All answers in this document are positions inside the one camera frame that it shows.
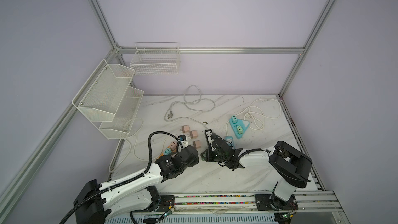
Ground teal triangular power strip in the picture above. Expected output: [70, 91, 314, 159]
[229, 116, 250, 139]

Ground black power strip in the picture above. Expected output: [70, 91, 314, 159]
[205, 129, 213, 146]

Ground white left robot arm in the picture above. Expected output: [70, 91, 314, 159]
[60, 131, 200, 224]

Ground white mesh shelf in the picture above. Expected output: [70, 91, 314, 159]
[72, 60, 135, 122]
[99, 87, 144, 140]

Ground cream power cable with plug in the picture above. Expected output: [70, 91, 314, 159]
[225, 98, 282, 138]

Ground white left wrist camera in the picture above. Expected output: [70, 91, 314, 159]
[178, 134, 189, 149]

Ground white mesh shelf lower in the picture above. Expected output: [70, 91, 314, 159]
[99, 87, 144, 140]

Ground teal charger on orange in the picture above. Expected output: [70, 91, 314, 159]
[164, 148, 172, 156]

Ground teal rectangular power strip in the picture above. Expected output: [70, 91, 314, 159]
[224, 136, 235, 149]

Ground pink usb charger plug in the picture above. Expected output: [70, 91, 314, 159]
[181, 125, 190, 133]

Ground brown pink charger on orange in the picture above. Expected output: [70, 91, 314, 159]
[169, 141, 177, 150]

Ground white wire basket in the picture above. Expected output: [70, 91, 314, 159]
[130, 42, 180, 76]

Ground light green charger plug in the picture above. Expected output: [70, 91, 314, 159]
[236, 125, 244, 134]

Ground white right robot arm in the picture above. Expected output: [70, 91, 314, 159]
[201, 129, 313, 211]

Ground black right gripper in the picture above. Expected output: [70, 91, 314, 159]
[198, 149, 227, 163]

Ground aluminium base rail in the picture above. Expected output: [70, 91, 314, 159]
[153, 191, 343, 214]

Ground white mesh shelf upper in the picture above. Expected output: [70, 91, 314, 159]
[72, 60, 135, 122]

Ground teal charger plug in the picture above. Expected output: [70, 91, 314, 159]
[231, 116, 238, 124]

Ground beige pink charger plug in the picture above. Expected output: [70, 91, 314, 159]
[193, 141, 202, 149]

